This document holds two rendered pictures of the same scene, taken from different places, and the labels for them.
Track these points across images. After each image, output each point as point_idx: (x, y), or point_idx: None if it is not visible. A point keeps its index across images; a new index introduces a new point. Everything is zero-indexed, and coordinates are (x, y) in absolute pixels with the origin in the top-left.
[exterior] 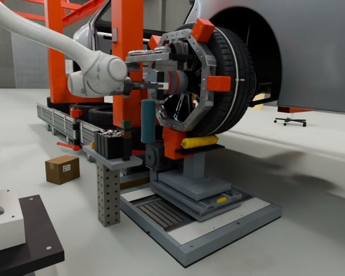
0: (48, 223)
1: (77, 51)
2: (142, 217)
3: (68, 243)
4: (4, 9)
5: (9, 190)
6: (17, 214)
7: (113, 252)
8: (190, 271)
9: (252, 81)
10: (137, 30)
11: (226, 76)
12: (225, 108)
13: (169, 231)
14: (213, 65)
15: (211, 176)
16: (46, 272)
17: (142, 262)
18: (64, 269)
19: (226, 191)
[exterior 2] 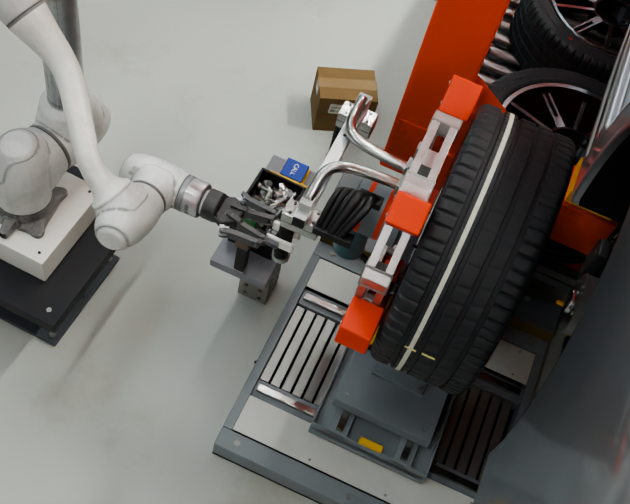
0: (90, 270)
1: (86, 181)
2: (269, 336)
3: (173, 273)
4: (54, 62)
5: (90, 191)
6: (46, 251)
7: (190, 342)
8: (209, 462)
9: (464, 374)
10: (483, 13)
11: (358, 335)
12: (381, 361)
13: (260, 395)
14: (376, 291)
15: (438, 393)
16: (112, 292)
17: (193, 390)
18: (127, 308)
19: (412, 442)
